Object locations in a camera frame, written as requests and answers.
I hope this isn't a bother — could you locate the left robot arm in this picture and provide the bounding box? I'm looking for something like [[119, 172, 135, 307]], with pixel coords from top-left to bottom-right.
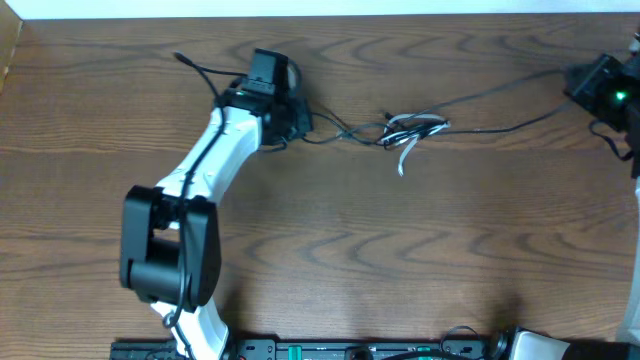
[[119, 90, 313, 359]]

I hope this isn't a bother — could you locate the white usb cable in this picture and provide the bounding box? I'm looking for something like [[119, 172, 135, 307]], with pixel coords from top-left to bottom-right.
[[377, 113, 452, 178]]

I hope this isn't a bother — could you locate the black usb cable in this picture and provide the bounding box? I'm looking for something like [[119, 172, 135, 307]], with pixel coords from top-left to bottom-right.
[[299, 68, 576, 149]]

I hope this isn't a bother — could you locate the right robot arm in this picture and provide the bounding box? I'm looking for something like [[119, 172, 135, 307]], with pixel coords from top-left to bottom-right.
[[483, 34, 639, 360]]

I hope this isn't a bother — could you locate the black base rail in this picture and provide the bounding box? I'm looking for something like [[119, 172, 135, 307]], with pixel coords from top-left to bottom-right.
[[109, 338, 500, 360]]

